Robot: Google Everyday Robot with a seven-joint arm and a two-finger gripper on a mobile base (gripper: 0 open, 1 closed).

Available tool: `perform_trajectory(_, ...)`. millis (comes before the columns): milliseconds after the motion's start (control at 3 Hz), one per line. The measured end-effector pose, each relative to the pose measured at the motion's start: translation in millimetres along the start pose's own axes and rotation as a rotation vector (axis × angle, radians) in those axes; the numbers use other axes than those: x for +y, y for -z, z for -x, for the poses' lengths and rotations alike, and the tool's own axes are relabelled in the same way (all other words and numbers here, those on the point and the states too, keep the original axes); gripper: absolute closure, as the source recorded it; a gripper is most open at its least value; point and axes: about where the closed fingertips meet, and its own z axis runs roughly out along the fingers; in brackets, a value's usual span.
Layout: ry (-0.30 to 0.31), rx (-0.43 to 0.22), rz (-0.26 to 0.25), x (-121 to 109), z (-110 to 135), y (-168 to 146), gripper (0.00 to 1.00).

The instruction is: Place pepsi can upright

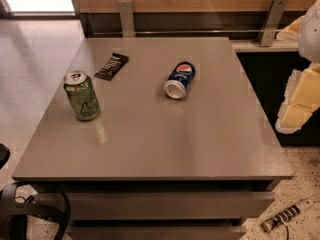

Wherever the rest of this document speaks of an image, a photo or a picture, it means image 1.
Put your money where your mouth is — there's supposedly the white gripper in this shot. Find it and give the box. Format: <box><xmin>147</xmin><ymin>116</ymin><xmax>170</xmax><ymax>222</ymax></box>
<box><xmin>275</xmin><ymin>0</ymin><xmax>320</xmax><ymax>134</ymax></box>

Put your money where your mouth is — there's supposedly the blue pepsi can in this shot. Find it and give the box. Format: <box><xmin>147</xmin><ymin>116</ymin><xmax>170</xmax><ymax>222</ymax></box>
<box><xmin>164</xmin><ymin>61</ymin><xmax>196</xmax><ymax>100</ymax></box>

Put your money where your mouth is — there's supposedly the green soda can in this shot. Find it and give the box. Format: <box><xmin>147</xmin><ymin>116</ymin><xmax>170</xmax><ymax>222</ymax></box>
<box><xmin>64</xmin><ymin>70</ymin><xmax>100</xmax><ymax>121</ymax></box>

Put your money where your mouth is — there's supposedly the black snack bar wrapper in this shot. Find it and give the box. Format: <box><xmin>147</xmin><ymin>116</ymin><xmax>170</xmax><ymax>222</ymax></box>
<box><xmin>94</xmin><ymin>53</ymin><xmax>129</xmax><ymax>81</ymax></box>

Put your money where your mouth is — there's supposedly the black round object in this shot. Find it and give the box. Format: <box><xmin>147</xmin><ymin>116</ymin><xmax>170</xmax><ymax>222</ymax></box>
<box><xmin>0</xmin><ymin>144</ymin><xmax>10</xmax><ymax>169</ymax></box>

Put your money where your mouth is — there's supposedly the black chair base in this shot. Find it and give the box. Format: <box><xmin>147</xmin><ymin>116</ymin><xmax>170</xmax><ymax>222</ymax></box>
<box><xmin>0</xmin><ymin>182</ymin><xmax>71</xmax><ymax>240</ymax></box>

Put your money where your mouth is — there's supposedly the right metal bracket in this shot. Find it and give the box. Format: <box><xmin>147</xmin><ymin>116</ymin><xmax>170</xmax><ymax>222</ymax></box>
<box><xmin>257</xmin><ymin>0</ymin><xmax>288</xmax><ymax>47</ymax></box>

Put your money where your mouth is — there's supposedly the metal bracket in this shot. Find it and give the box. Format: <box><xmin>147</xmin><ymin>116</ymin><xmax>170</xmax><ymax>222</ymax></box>
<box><xmin>118</xmin><ymin>0</ymin><xmax>136</xmax><ymax>38</ymax></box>
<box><xmin>257</xmin><ymin>0</ymin><xmax>288</xmax><ymax>47</ymax></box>

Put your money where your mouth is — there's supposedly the left metal bracket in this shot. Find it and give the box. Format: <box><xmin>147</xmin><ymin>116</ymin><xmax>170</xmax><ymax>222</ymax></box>
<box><xmin>118</xmin><ymin>0</ymin><xmax>136</xmax><ymax>38</ymax></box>

